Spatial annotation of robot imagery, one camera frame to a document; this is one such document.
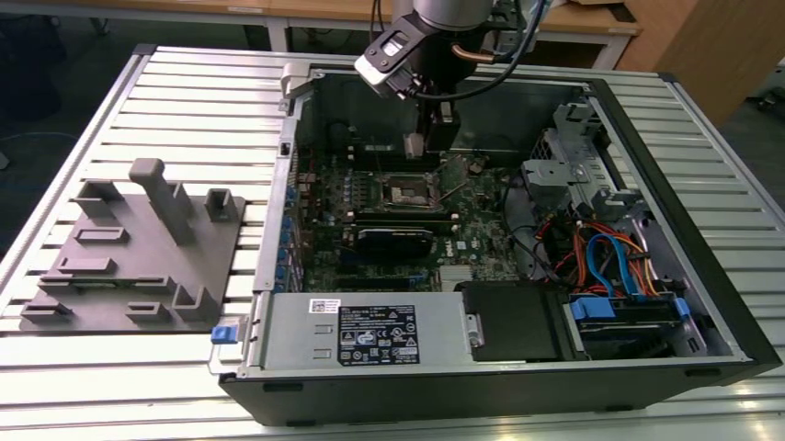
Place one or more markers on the silver CPU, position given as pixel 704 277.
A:
pixel 413 146

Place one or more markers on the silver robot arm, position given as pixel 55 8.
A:
pixel 454 11

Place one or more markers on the black plastic bay cover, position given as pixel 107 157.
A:
pixel 516 321

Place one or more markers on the copper bent tube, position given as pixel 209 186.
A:
pixel 469 54

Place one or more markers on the round coin battery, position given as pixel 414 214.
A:
pixel 478 165

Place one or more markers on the silver metal drive cage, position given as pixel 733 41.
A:
pixel 552 177

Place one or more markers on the black RAM stick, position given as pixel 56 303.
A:
pixel 398 215

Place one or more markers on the green motherboard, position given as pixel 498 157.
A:
pixel 485 229

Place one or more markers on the black graphics card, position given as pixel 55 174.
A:
pixel 393 243

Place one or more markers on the small silver heatsink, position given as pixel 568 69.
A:
pixel 457 273

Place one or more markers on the wooden cabinet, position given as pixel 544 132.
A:
pixel 724 46

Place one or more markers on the hard disk in blue carrier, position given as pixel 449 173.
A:
pixel 620 321

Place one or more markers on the grey parts rack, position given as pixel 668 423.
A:
pixel 154 257

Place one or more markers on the grey power supply unit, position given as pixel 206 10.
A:
pixel 294 335

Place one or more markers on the blue case latch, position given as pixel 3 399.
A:
pixel 222 335

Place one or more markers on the black PC case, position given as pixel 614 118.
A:
pixel 429 395

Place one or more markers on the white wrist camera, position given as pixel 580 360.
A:
pixel 377 75

